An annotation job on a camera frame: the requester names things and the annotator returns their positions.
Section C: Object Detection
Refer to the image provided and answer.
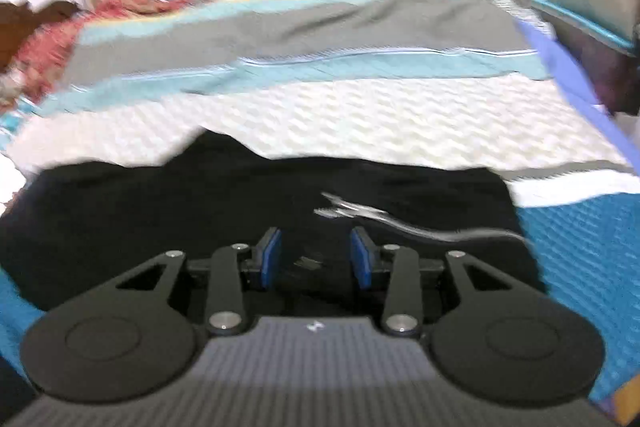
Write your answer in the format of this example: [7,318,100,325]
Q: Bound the brown wooden headboard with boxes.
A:
[0,0,82,68]

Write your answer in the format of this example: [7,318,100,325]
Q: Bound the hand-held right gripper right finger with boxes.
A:
[349,227,512,338]

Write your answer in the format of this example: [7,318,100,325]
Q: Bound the red floral blanket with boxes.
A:
[0,0,357,118]

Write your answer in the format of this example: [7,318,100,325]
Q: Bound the striped teal grey quilt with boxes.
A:
[0,0,640,408]

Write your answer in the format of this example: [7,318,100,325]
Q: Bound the black pants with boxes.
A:
[0,129,547,314]

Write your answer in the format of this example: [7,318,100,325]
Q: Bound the purple bedsheet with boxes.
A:
[514,14,632,170]

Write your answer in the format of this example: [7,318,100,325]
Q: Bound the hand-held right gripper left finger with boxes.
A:
[116,227,284,337]

